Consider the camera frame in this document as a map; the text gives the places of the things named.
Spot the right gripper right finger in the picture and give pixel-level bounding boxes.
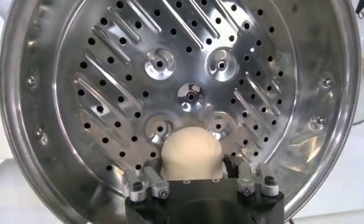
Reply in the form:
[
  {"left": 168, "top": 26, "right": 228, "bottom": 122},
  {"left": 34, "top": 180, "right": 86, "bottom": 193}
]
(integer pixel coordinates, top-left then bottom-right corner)
[{"left": 223, "top": 155, "right": 280, "bottom": 197}]

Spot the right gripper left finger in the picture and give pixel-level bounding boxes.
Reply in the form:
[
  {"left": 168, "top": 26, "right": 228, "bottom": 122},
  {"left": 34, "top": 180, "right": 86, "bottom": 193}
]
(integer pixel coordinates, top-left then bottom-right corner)
[{"left": 123, "top": 166, "right": 170, "bottom": 203}]

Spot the white steamed baozi bun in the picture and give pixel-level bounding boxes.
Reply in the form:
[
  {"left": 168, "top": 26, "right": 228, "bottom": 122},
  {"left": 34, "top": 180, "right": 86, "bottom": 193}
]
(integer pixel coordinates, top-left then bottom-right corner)
[{"left": 159, "top": 126, "right": 225, "bottom": 181}]

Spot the stainless steel steamer basket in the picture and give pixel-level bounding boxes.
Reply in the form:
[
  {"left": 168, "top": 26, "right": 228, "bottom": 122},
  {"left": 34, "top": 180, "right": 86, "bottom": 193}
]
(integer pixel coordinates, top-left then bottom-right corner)
[{"left": 0, "top": 0, "right": 362, "bottom": 224}]

